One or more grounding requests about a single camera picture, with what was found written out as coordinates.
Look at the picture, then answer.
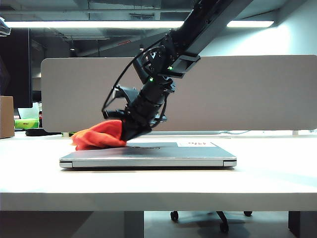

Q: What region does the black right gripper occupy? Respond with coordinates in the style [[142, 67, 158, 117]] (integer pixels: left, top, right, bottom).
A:
[[120, 97, 168, 147]]

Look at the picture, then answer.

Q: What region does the orange microfibre rag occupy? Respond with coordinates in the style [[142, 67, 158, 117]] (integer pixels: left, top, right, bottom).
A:
[[71, 119, 128, 151]]

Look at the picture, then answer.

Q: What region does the silver closed laptop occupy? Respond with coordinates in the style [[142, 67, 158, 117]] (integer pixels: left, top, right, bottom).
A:
[[58, 142, 238, 170]]

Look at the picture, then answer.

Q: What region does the white label with red print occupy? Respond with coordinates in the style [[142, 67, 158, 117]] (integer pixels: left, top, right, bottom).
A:
[[177, 141, 215, 148]]

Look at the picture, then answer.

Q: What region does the grey table leg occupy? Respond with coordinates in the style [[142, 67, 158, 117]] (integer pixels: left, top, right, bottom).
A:
[[123, 211, 145, 238]]

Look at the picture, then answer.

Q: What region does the black flat pad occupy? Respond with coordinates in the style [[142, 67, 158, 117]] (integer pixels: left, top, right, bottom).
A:
[[25, 128, 62, 137]]

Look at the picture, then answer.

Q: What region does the white tissue sheet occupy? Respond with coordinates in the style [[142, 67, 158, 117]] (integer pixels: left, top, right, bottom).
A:
[[17, 103, 42, 120]]

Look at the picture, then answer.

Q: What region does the green tissue box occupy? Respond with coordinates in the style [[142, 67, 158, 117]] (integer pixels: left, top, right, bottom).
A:
[[14, 118, 40, 129]]

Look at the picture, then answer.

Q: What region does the grey desk divider panel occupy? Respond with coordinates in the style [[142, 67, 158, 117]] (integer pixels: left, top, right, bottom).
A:
[[41, 54, 317, 133]]

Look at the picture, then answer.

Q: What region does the long ceiling light strip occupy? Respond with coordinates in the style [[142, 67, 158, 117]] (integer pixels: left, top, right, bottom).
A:
[[4, 20, 275, 29]]

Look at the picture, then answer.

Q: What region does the black office chair base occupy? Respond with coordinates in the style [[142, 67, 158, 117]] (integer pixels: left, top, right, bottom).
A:
[[170, 211, 253, 234]]

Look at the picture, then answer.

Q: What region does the brown cardboard box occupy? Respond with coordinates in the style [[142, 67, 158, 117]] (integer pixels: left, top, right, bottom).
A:
[[0, 95, 15, 139]]

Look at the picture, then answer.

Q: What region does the black computer monitor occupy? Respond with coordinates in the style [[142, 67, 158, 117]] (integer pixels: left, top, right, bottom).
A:
[[0, 28, 33, 109]]

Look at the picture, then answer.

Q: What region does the pale grey plastic wrap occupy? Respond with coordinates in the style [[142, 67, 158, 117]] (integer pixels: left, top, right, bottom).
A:
[[0, 15, 12, 34]]

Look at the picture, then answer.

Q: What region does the dark table leg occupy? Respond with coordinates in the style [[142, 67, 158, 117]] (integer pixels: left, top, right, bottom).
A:
[[288, 211, 317, 238]]

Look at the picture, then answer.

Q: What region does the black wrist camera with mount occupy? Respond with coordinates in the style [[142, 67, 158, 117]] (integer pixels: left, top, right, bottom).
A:
[[102, 84, 140, 119]]

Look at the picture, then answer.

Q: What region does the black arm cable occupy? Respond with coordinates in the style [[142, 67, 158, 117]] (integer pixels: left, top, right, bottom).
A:
[[101, 46, 164, 117]]

